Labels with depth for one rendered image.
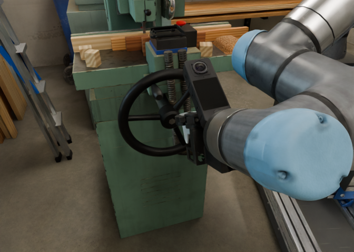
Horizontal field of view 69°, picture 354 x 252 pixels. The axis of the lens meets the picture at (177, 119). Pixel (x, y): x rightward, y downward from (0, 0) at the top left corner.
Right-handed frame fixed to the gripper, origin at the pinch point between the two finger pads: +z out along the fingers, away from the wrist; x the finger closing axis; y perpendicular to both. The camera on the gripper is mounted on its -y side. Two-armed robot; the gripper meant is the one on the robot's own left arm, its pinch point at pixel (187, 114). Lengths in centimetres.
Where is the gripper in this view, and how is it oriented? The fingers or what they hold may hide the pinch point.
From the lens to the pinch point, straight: 53.9
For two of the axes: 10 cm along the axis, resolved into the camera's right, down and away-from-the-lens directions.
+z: -2.4, -0.6, 9.7
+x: 9.6, -1.4, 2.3
